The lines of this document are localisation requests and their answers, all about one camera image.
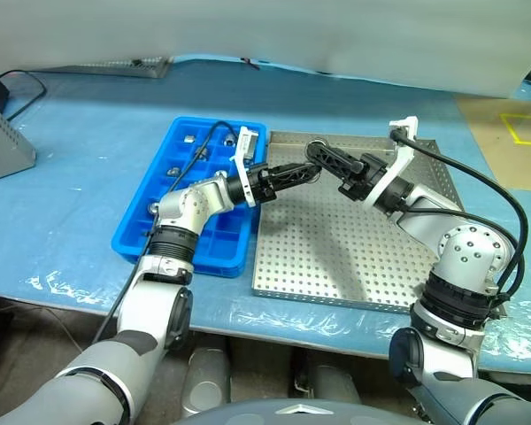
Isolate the blue plastic compartment tray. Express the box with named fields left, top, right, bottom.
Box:
left=110, top=115, right=268, bottom=279

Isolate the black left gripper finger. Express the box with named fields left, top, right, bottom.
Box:
left=271, top=170, right=322, bottom=191
left=269, top=162, right=322, bottom=179

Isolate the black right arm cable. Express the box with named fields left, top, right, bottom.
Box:
left=391, top=126, right=528, bottom=306

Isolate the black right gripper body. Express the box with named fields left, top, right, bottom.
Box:
left=338, top=152, right=389, bottom=205

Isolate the blue plastic table cover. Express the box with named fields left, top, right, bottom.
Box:
left=0, top=52, right=531, bottom=377

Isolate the flat perforated metal plate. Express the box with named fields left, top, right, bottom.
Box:
left=48, top=55, right=176, bottom=80

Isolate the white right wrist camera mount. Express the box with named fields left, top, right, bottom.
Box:
left=365, top=115, right=419, bottom=212

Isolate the brown cardboard sheet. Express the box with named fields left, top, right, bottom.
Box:
left=453, top=96, right=531, bottom=194

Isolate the perforated steel tray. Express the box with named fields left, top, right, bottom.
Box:
left=250, top=130, right=466, bottom=314

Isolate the black adapter cable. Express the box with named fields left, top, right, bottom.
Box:
left=0, top=69, right=49, bottom=121

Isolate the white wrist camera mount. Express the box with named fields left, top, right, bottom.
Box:
left=365, top=115, right=419, bottom=212
left=229, top=126, right=260, bottom=209

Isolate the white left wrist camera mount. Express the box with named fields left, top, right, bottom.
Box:
left=229, top=126, right=260, bottom=209

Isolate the grey rounded cylinder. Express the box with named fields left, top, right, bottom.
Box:
left=179, top=347, right=231, bottom=420
left=307, top=365, right=359, bottom=406

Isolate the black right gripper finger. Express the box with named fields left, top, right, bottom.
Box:
left=305, top=151, right=362, bottom=176
left=309, top=140, right=366, bottom=169

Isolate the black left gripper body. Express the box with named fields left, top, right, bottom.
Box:
left=247, top=163, right=280, bottom=207

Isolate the grey perforated metal box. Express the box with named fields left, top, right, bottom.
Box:
left=0, top=95, right=37, bottom=185

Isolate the grey shell with white triangle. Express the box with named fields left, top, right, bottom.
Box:
left=170, top=396, right=426, bottom=425

